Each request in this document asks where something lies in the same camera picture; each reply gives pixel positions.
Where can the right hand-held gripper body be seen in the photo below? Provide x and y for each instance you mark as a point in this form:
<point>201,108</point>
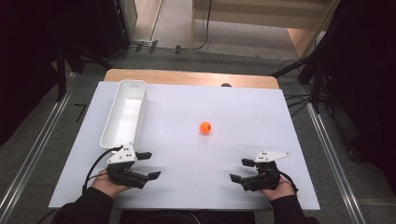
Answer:
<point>264,177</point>

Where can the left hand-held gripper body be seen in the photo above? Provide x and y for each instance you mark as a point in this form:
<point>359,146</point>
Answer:
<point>123,174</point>

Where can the long white plastic tray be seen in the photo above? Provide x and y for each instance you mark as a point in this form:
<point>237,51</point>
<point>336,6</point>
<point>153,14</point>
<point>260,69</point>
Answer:
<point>124,118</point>

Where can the orange ball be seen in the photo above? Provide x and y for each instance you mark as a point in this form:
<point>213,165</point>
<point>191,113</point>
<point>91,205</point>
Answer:
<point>205,128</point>

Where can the person's right hand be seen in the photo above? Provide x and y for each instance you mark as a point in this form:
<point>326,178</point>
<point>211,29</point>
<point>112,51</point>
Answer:
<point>280,189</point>

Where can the person's left hand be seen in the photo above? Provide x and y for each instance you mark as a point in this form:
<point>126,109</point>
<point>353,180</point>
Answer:
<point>106,186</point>

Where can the white board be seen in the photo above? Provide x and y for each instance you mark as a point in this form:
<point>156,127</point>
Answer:
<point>199,174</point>

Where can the wooden table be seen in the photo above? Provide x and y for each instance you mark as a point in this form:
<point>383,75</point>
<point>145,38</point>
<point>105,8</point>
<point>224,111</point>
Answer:
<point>186,77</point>

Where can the black metal stand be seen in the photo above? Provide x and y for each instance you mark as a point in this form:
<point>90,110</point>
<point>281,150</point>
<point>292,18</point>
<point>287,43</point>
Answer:
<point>61,74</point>
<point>316,81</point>

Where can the black cabinet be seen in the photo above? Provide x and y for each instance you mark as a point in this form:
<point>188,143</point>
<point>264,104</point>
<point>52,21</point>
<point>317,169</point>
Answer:
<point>112,28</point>

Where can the metal floor rail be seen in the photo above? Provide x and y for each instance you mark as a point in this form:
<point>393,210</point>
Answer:
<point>336,165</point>
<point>31,152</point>

